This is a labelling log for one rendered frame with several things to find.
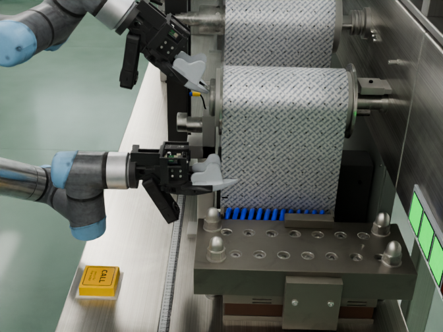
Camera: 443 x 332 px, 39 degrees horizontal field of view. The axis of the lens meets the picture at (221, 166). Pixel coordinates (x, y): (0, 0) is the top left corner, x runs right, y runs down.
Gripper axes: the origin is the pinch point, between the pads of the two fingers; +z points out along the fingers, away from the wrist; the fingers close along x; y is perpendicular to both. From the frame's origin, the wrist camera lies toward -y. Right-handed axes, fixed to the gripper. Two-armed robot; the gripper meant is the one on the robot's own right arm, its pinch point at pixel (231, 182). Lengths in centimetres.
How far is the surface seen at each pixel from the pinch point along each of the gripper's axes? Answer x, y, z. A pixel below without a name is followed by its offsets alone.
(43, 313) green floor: 77, -109, -72
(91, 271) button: -8.7, -16.7, -27.8
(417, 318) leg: 13, -47, 49
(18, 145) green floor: 220, -110, -126
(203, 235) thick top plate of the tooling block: -9.8, -6.2, -5.1
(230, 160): -0.2, 5.2, -0.2
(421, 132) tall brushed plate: -17.2, 20.6, 30.1
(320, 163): -0.3, 5.1, 17.5
